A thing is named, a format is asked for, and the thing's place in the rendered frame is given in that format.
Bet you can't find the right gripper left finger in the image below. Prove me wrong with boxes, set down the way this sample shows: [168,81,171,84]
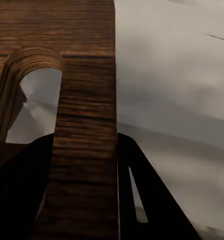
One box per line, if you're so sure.
[0,133,54,240]

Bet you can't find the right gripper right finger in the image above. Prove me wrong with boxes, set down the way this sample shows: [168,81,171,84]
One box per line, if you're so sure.
[117,133,201,240]

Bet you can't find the cutting board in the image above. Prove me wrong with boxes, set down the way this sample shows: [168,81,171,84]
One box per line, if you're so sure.
[0,0,118,240]

